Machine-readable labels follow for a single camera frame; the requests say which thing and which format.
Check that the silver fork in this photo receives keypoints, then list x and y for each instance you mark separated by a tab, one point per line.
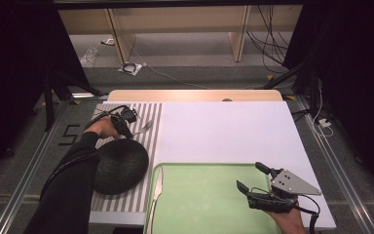
146	126

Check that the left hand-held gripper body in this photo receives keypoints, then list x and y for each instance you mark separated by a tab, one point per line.
129	115

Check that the green tray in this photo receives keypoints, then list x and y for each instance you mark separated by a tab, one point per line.
204	201

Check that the black metal stand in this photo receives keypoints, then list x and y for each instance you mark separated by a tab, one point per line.
285	74
48	104

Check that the metal floor rail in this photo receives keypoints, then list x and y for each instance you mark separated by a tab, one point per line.
353	195
19	195

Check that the silver knife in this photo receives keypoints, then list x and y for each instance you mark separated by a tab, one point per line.
158	185

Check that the black textured plate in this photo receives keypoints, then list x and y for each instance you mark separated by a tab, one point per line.
123	169

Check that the black curtain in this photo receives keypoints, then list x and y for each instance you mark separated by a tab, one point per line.
354	81
13	65

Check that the person's right hand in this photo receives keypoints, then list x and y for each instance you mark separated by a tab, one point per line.
289	222

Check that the clear plastic bag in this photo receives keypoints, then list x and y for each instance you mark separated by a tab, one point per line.
89	58

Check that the wooden shelf unit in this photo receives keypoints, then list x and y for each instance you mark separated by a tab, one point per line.
181	19

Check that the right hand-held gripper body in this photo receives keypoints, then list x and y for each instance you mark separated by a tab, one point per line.
292	185

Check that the light wooden table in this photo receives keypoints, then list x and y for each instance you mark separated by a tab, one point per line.
191	95

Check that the white board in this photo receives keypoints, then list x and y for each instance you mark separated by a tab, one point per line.
224	133

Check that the grey striped placemat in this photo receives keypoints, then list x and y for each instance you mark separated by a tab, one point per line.
154	143

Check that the person's left hand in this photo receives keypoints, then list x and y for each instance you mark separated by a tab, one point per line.
104	128

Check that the white power adapter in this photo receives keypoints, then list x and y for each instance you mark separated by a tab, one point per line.
324	123

